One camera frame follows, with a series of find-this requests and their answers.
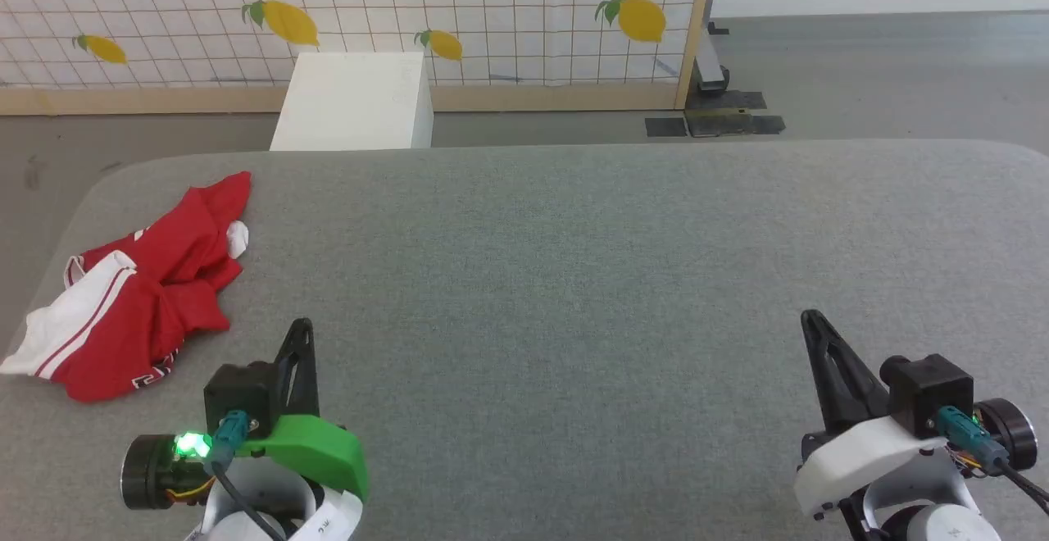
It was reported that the red and white basketball jersey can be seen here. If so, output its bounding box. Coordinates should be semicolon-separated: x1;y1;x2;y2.
0;170;252;404

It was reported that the grey metal partition beam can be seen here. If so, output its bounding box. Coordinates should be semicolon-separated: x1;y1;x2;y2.
693;20;732;99

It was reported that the white paper label tag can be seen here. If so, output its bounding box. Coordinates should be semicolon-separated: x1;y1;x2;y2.
291;488;364;541

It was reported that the lemon print grid partition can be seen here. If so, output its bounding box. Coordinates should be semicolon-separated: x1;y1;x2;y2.
0;0;722;116

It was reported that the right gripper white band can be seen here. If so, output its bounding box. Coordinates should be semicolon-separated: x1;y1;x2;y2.
793;309;1039;521

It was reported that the black partition foot plate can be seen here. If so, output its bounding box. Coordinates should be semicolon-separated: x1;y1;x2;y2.
645;90;786;139

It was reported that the black cable with teal plug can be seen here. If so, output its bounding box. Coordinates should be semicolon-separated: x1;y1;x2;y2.
203;410;288;541
937;406;1049;519

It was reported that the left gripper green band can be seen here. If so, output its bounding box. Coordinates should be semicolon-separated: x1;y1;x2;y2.
121;317;370;512

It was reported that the large white box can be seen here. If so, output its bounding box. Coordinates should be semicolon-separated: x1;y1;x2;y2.
270;52;434;151

